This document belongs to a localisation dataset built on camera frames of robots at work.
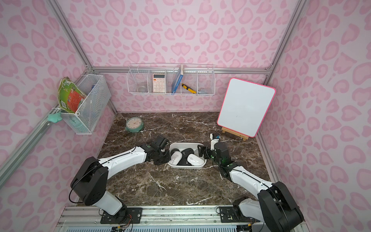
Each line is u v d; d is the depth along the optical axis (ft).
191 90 3.21
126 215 2.32
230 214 2.40
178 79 2.87
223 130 3.41
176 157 2.91
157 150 2.27
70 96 2.39
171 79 3.24
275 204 1.34
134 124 3.61
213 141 2.55
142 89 3.20
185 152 3.04
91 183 1.44
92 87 2.89
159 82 3.12
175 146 3.13
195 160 2.86
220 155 2.15
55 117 2.06
